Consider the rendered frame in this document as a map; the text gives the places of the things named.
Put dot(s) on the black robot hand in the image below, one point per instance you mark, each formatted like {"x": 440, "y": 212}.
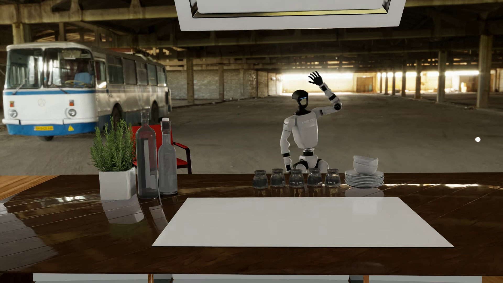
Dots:
{"x": 288, "y": 167}
{"x": 315, "y": 79}

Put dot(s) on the clear drinking glass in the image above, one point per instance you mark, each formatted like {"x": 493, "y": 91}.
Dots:
{"x": 314, "y": 178}
{"x": 278, "y": 178}
{"x": 296, "y": 179}
{"x": 260, "y": 179}
{"x": 333, "y": 178}

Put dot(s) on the black robot head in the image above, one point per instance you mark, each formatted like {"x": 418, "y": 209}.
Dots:
{"x": 300, "y": 99}

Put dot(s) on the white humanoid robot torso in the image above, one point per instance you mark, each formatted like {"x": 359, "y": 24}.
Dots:
{"x": 305, "y": 131}

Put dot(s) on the white rectangular mat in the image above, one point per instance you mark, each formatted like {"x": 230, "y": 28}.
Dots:
{"x": 302, "y": 222}

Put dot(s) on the white range hood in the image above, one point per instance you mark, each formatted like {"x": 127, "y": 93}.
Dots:
{"x": 290, "y": 15}

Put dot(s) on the stack of white plates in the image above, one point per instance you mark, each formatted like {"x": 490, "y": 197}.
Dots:
{"x": 364, "y": 179}

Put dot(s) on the stacked white bowls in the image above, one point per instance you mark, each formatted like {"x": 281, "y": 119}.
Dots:
{"x": 365, "y": 165}

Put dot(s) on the clear slim glass bottle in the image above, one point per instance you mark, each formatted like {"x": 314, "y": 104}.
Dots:
{"x": 168, "y": 161}

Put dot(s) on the dark tall glass bottle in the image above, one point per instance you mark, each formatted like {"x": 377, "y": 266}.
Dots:
{"x": 146, "y": 159}

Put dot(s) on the white square planter pot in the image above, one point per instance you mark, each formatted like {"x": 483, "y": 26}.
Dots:
{"x": 117, "y": 183}

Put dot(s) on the green potted herb plant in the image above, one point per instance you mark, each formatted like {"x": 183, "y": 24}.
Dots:
{"x": 113, "y": 147}

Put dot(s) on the white and blue bus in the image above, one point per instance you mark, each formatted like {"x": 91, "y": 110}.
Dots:
{"x": 74, "y": 88}

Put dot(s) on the red chair with black frame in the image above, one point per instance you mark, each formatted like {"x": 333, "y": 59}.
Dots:
{"x": 179, "y": 155}

